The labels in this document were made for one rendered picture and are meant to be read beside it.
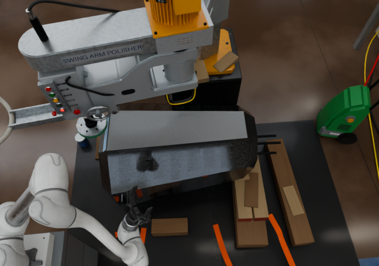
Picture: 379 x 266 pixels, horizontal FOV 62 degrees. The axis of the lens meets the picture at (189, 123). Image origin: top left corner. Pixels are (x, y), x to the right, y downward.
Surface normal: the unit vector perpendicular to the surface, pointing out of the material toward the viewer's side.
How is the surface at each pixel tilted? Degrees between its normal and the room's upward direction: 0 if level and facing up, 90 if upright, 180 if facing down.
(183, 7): 90
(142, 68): 90
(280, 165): 0
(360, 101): 34
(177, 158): 45
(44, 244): 1
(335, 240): 0
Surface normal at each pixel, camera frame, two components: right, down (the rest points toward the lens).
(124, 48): 0.23, 0.84
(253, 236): -0.02, -0.51
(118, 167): 0.06, 0.25
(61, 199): 0.89, -0.28
